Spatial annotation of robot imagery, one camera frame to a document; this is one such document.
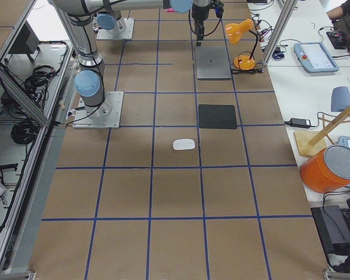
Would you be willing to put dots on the black power adapter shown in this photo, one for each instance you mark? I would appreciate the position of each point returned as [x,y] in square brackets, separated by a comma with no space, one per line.
[299,123]

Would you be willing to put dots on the grey rounded pad object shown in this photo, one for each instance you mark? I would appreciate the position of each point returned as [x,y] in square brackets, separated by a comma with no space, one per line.
[340,99]

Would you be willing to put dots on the black box device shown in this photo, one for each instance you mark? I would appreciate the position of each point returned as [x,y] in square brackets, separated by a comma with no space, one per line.
[332,229]

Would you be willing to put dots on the white computer mouse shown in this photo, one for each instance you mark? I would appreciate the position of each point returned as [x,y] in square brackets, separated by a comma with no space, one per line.
[183,144]

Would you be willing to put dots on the orange cylindrical container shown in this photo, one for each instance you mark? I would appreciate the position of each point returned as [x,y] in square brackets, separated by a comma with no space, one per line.
[323,172]

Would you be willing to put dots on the blue grey teach pendant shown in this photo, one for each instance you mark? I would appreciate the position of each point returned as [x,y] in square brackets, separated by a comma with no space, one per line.
[315,58]

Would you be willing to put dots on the silver closed laptop notebook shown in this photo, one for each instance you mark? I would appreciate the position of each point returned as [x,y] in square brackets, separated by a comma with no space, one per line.
[212,63]

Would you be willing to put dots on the black mousepad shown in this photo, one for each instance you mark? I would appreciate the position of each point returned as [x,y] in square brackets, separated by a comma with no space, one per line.
[216,116]

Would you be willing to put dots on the wooden stand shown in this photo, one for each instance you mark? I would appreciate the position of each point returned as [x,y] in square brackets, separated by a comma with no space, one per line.
[310,142]

